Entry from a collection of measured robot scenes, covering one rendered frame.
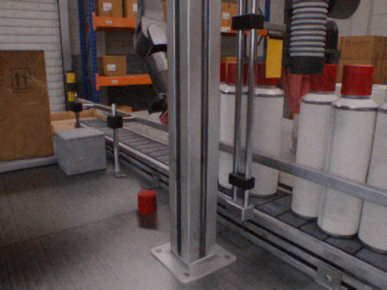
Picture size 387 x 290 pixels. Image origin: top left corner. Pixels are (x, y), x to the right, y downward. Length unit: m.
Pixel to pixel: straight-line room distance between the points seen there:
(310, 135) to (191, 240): 0.20
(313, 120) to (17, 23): 4.41
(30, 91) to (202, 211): 0.58
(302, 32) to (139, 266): 0.33
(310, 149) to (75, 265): 0.34
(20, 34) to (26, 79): 3.79
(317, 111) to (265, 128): 0.09
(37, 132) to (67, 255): 0.47
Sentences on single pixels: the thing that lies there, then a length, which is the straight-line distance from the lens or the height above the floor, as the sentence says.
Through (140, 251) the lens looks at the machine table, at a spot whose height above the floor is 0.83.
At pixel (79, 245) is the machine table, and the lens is 0.50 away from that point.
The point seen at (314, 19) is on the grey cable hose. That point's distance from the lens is 0.32.
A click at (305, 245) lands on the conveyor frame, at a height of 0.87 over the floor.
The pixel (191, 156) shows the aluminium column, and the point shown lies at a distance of 0.37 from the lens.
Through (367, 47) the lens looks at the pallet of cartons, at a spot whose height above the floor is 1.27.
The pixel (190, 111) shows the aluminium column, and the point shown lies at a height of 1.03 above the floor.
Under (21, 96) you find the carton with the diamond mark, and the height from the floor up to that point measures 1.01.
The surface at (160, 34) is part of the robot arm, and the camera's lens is 0.73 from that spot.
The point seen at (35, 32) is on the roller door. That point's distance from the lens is 4.66.
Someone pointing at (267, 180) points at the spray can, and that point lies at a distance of 0.51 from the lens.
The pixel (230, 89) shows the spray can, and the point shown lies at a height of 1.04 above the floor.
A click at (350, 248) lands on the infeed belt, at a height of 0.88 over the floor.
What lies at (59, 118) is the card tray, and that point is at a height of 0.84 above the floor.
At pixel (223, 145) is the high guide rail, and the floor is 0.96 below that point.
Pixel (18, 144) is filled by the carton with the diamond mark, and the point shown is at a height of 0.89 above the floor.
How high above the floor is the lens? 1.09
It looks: 15 degrees down
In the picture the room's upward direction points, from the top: straight up
